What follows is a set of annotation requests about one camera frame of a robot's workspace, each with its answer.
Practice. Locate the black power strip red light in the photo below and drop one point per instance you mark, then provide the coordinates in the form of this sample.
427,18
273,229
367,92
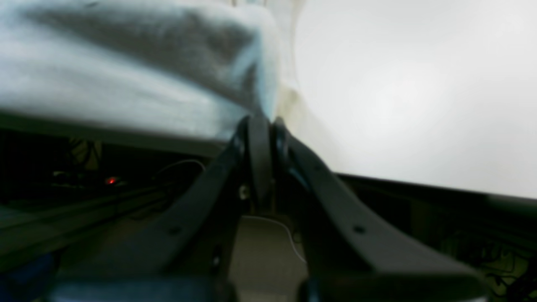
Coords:
86,179

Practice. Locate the beige t-shirt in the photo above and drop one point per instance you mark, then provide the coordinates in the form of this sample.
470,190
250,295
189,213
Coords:
146,72

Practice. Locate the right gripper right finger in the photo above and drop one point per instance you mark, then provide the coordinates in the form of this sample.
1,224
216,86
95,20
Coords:
352,254

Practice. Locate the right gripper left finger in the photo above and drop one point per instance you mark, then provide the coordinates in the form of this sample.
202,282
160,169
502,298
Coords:
189,246

